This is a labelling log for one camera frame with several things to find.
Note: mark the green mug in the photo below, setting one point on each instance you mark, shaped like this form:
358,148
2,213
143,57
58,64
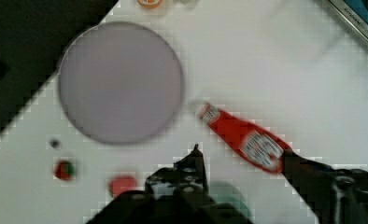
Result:
231,205

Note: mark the dark red toy strawberry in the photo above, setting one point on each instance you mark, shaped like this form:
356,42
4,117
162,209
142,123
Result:
64,170

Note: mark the pink red toy strawberry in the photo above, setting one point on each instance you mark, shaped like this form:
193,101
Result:
121,183

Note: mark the red plush ketchup bottle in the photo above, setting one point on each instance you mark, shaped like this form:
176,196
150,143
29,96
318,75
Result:
251,142

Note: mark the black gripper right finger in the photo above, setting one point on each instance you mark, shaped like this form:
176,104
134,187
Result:
335,196

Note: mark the lilac round plate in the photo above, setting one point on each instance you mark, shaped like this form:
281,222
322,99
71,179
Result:
120,82

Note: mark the orange slice toy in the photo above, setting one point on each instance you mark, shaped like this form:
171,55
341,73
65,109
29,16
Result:
149,3

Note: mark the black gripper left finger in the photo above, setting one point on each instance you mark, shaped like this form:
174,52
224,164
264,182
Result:
184,181

